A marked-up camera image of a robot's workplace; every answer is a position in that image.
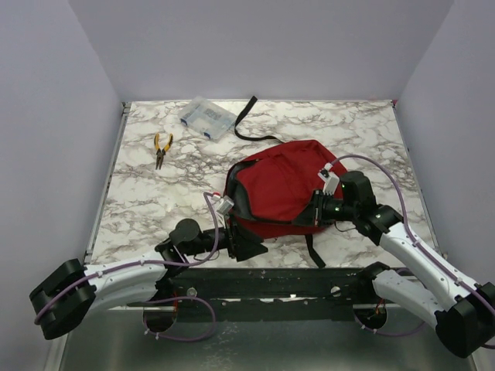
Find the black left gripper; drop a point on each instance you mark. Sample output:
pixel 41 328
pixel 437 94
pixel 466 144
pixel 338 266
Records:
pixel 240 245

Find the red backpack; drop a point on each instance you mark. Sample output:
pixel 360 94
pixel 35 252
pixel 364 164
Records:
pixel 271 187

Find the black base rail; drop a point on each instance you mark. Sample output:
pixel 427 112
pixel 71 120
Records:
pixel 256 294

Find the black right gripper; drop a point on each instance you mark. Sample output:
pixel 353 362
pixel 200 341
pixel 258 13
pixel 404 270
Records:
pixel 314 214

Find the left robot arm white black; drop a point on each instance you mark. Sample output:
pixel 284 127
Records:
pixel 64 298

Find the yellow black pliers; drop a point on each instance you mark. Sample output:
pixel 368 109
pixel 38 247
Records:
pixel 161 151

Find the clear plastic organizer box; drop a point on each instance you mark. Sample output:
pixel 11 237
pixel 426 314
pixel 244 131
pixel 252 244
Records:
pixel 206 118

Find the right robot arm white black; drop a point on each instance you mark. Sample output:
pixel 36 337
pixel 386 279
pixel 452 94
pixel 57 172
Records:
pixel 459 309

